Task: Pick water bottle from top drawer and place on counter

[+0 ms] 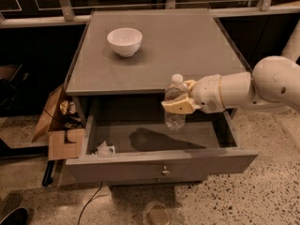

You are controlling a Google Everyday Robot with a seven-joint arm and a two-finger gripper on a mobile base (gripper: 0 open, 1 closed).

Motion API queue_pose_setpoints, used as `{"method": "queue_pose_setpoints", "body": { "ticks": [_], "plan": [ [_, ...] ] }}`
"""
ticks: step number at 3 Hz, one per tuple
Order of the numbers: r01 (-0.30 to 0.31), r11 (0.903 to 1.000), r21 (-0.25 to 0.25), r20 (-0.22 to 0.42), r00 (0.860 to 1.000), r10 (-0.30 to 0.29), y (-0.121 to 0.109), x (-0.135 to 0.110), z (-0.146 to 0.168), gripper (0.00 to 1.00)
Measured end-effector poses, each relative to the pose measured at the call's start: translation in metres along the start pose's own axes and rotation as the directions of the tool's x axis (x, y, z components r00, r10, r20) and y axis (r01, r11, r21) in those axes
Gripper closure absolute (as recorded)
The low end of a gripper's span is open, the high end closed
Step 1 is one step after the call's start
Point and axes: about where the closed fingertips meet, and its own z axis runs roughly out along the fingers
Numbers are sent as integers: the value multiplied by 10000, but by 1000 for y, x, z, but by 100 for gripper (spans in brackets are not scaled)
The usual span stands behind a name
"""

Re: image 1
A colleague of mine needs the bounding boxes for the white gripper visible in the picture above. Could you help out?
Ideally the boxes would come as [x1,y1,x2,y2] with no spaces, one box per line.
[161,74,225,114]

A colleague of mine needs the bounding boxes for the clear plastic water bottle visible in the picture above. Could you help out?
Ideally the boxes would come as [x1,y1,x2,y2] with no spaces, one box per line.
[164,74,188,130]

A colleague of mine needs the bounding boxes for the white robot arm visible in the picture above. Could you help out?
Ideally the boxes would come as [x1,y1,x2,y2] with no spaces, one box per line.
[161,22,300,114]

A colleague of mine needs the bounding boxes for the brass drawer knob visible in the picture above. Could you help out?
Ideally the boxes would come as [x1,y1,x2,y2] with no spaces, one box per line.
[160,166,170,176]

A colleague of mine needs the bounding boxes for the open grey top drawer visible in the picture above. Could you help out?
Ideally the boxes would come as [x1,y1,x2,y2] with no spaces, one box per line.
[67,97,258,186]

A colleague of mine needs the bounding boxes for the grey wooden nightstand cabinet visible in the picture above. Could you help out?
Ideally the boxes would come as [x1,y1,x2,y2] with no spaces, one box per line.
[64,8,258,187]

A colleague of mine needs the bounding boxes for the white ceramic bowl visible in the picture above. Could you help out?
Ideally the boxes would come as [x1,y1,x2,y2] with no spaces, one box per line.
[107,28,143,57]

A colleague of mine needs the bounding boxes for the crumpled white paper scrap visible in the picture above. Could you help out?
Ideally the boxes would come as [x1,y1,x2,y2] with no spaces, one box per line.
[93,142,115,155]

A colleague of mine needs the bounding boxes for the brown cardboard box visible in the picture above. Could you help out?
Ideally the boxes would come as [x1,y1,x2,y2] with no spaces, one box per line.
[32,85,84,160]

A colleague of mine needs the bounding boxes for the black bar on floor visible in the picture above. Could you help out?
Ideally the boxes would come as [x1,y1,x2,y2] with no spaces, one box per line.
[42,160,54,187]

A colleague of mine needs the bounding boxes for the metal window railing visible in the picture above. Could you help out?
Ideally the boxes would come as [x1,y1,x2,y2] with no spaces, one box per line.
[0,0,300,28]

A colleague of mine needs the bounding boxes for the black shoe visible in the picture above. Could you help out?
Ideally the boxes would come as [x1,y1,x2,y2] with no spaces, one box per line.
[0,207,28,225]

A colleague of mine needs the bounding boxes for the black cable on floor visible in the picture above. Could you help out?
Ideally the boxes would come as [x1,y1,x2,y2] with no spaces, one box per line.
[77,181,104,225]

